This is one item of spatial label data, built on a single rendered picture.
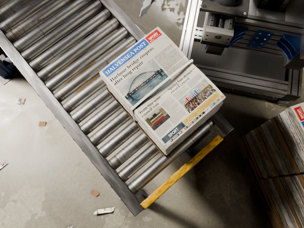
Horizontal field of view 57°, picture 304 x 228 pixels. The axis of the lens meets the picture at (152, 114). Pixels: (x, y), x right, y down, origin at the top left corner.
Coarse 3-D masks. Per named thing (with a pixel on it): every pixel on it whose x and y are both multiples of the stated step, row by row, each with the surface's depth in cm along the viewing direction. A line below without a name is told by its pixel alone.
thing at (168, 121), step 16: (192, 80) 101; (208, 80) 101; (160, 96) 99; (176, 96) 99; (192, 96) 99; (208, 96) 99; (224, 96) 99; (144, 112) 98; (160, 112) 98; (176, 112) 98; (192, 112) 97; (208, 112) 98; (144, 128) 106; (160, 128) 96; (176, 128) 96; (192, 128) 101; (160, 144) 99; (176, 144) 102
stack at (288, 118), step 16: (288, 112) 124; (256, 128) 160; (272, 128) 141; (288, 128) 127; (240, 144) 192; (256, 144) 168; (272, 144) 147; (288, 144) 132; (256, 160) 175; (272, 160) 153; (288, 160) 137; (256, 176) 182; (272, 176) 161; (288, 176) 142; (272, 192) 167; (288, 192) 148; (272, 208) 174; (288, 208) 153; (272, 224) 183; (288, 224) 161
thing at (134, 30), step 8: (104, 0) 136; (112, 0) 136; (104, 8) 138; (112, 8) 135; (112, 16) 136; (120, 16) 134; (120, 24) 135; (128, 24) 132; (128, 32) 132; (136, 32) 131; (136, 40) 131; (216, 112) 122; (216, 120) 121; (224, 120) 121; (216, 128) 123; (224, 128) 120; (232, 128) 120; (224, 136) 121
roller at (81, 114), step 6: (96, 96) 124; (102, 96) 123; (108, 96) 124; (90, 102) 123; (96, 102) 123; (102, 102) 124; (84, 108) 122; (90, 108) 122; (96, 108) 124; (72, 114) 122; (78, 114) 121; (84, 114) 122; (78, 120) 121
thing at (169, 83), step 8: (176, 64) 103; (184, 64) 103; (192, 64) 103; (168, 72) 102; (184, 72) 102; (160, 80) 101; (168, 80) 101; (176, 80) 101; (144, 88) 100; (152, 88) 100; (160, 88) 100; (168, 88) 100; (136, 96) 99; (152, 96) 99; (128, 104) 98; (144, 104) 98; (136, 112) 98; (136, 120) 114
